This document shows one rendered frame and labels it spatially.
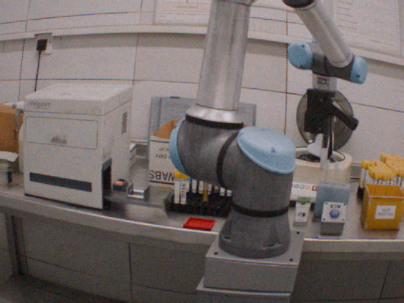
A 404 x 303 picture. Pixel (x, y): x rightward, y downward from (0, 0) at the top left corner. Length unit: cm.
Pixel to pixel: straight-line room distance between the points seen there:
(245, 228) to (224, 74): 30
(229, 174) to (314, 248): 45
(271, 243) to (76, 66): 131
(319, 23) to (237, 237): 49
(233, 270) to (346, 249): 45
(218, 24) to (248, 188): 33
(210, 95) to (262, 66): 93
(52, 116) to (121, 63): 64
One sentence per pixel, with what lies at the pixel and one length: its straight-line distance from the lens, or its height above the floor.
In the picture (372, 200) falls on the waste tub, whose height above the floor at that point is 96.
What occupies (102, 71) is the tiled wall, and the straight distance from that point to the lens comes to 245.
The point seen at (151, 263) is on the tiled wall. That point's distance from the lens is 257.
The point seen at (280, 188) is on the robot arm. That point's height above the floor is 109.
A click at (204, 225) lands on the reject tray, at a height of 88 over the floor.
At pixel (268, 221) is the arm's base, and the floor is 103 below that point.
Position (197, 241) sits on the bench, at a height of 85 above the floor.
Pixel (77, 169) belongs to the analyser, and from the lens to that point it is 184.
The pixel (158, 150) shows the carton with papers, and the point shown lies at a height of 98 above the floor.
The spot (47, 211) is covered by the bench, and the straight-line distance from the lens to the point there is 187.
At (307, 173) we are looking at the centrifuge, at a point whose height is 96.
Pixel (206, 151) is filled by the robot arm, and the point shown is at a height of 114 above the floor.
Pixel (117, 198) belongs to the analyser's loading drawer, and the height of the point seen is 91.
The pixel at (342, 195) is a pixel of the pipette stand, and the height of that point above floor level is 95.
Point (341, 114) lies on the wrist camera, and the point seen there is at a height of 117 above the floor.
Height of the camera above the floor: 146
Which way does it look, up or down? 13 degrees down
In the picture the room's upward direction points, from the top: 3 degrees clockwise
